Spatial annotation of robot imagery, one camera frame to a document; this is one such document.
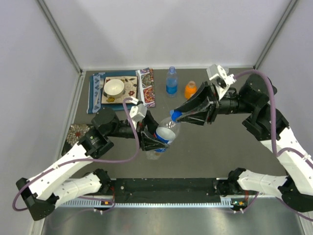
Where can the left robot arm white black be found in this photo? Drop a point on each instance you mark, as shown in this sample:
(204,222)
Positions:
(43,193)

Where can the silver knife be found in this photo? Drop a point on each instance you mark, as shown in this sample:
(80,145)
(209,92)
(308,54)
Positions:
(139,92)

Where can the clear water bottle blue cap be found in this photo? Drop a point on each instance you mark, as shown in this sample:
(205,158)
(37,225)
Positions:
(167,131)

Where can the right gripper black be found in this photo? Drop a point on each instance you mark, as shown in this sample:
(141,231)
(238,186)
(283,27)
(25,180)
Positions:
(199,116)

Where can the dark floral coaster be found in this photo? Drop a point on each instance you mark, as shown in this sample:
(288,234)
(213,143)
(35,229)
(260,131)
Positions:
(75,132)

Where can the square floral plate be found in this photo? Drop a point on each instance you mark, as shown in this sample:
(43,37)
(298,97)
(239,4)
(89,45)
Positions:
(130,89)

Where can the orange juice bottle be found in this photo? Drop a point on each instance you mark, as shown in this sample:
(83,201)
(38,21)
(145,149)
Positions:
(190,89)

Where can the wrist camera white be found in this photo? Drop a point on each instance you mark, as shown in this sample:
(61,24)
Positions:
(219,77)
(138,111)

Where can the white ceramic bowl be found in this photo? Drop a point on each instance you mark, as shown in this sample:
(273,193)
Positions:
(114,88)

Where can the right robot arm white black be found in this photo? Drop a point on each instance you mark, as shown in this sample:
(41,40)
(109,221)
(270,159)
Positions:
(267,124)

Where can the blue liquid bottle blue cap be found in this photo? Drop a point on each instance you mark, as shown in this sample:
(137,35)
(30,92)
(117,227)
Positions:
(172,82)

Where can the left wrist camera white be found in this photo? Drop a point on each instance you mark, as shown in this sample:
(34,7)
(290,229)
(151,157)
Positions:
(138,111)

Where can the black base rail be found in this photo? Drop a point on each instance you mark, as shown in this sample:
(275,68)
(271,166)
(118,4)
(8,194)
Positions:
(164,190)

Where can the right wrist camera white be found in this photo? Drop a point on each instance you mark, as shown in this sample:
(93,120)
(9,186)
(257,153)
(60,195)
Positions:
(219,77)

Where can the blue patterned placemat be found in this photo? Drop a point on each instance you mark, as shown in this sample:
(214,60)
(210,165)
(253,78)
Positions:
(145,78)

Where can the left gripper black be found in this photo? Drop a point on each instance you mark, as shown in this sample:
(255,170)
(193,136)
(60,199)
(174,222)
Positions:
(145,142)

